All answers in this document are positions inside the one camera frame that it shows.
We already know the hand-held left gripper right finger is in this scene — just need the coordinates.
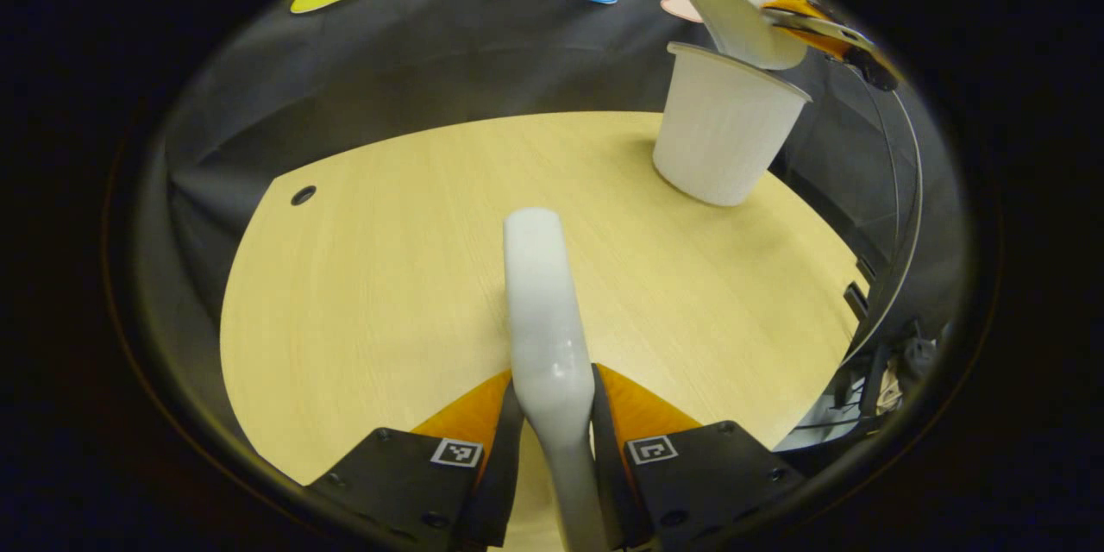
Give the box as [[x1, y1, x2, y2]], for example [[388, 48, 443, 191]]
[[591, 364, 807, 551]]

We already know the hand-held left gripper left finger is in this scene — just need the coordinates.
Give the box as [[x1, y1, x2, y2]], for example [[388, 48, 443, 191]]
[[304, 369, 525, 551]]

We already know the white plastic dustpan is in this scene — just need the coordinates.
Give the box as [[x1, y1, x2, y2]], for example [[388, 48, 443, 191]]
[[673, 0, 874, 72]]

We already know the white ribbed garbage bin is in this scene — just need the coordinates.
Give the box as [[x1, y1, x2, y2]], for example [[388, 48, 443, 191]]
[[653, 41, 812, 208]]

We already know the small white broom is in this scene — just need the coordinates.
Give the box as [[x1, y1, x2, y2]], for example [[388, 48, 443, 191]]
[[503, 208, 609, 552]]

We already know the light wooden desktop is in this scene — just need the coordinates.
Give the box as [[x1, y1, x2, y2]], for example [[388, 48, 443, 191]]
[[220, 110, 870, 552]]

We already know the black backdrop cloth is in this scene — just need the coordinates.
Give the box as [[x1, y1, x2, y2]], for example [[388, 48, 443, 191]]
[[164, 0, 969, 363]]

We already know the thin white cable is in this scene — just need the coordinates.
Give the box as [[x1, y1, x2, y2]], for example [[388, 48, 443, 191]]
[[841, 78, 925, 367]]

